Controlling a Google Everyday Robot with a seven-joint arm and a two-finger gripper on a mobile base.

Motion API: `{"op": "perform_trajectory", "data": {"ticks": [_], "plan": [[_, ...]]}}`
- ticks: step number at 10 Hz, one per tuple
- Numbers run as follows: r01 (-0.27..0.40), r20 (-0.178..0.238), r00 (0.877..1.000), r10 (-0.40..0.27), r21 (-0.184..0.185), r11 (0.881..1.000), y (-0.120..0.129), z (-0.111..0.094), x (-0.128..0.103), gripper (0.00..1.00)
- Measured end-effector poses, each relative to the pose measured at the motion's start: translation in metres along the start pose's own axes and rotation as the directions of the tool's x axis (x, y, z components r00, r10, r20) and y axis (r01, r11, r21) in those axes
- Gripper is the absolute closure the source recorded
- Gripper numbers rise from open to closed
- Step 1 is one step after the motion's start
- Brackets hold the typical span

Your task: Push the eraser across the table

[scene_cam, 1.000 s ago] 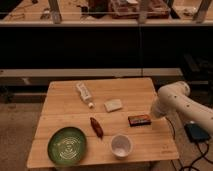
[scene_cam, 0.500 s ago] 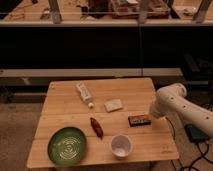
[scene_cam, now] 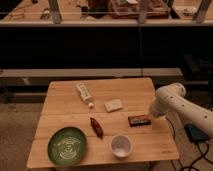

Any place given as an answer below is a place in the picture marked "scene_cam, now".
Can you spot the beige sponge block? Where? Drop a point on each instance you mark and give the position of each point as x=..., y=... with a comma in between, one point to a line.
x=113, y=105

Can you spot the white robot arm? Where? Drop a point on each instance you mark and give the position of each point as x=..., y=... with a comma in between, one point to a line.
x=172, y=97

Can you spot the white plastic bottle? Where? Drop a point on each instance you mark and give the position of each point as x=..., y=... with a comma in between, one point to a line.
x=84, y=94

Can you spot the wooden folding table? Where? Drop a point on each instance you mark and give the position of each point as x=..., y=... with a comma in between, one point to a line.
x=63, y=108

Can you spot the white paper cup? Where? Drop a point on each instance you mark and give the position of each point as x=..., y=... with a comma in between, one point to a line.
x=121, y=146

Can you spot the green ceramic plate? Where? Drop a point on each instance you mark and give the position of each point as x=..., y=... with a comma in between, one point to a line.
x=67, y=147

